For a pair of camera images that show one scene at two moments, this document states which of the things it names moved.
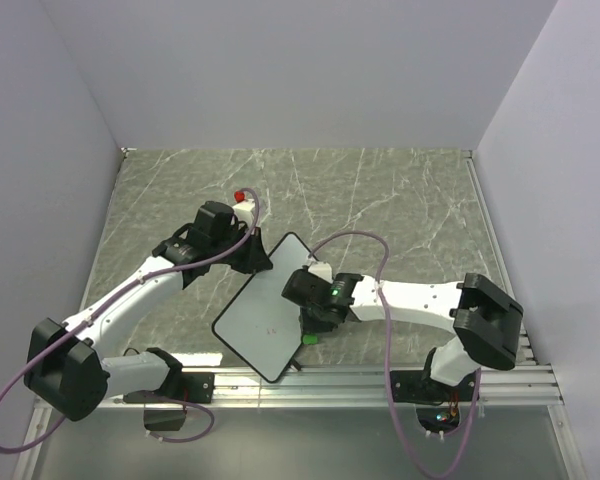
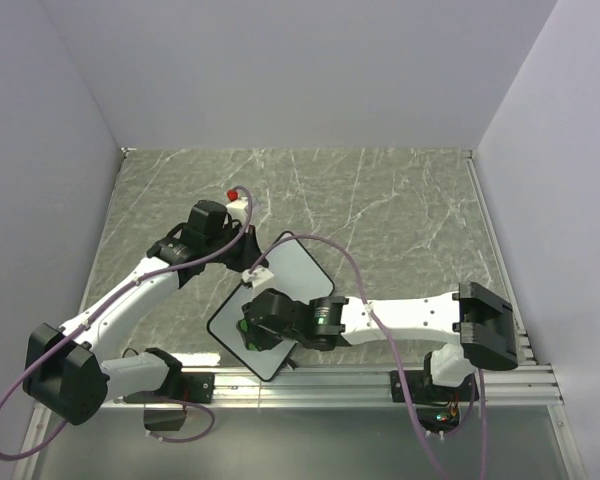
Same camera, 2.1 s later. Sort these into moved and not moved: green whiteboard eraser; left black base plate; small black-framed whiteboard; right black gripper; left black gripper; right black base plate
Moved: right black gripper; green whiteboard eraser
Not moved: left black base plate; small black-framed whiteboard; right black base plate; left black gripper
